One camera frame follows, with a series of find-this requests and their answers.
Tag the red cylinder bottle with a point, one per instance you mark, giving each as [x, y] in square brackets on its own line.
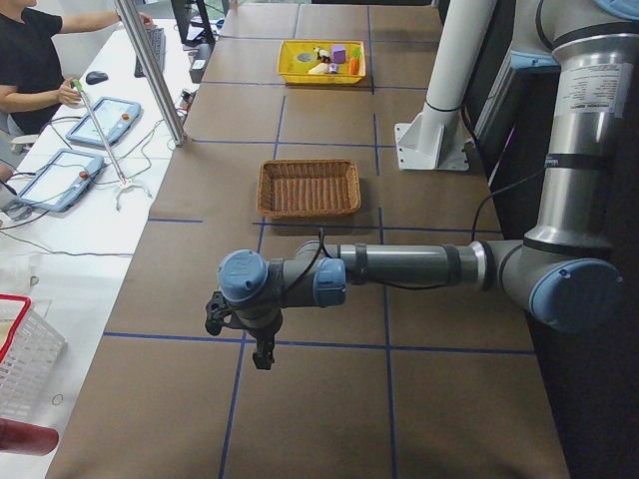
[27, 439]

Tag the teach pendant near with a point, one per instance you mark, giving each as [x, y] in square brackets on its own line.
[62, 182]

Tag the yellow plastic basket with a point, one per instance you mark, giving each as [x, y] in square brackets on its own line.
[296, 73]

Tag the orange toy carrot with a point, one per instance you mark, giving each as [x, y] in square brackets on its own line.
[354, 62]

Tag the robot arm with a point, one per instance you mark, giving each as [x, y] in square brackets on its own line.
[559, 272]

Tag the purple foam cube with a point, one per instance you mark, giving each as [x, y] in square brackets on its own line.
[338, 53]

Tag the person in black shirt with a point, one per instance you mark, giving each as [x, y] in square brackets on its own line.
[33, 86]

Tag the black box device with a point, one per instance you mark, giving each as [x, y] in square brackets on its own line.
[200, 58]

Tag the aluminium frame post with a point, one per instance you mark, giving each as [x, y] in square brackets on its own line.
[135, 28]

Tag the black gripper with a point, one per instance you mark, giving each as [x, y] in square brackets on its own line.
[263, 335]

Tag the teach pendant far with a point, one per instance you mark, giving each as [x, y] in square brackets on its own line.
[115, 116]

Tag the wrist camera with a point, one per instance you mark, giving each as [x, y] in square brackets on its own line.
[219, 314]

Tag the panda toy figure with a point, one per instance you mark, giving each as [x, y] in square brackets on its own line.
[322, 55]

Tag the black monitor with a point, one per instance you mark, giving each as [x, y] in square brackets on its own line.
[193, 23]

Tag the white red plastic crate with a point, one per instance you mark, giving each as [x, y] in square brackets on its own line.
[30, 347]

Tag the black computer mouse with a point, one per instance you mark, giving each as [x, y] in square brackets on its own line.
[96, 77]

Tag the white camera pole mount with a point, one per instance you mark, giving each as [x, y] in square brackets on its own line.
[434, 140]

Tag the brown wicker basket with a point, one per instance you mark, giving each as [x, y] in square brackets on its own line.
[308, 189]

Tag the yellow tape roll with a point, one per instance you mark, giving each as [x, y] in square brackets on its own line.
[305, 57]

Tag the teach pendant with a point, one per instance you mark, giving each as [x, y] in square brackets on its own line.
[62, 182]
[115, 116]

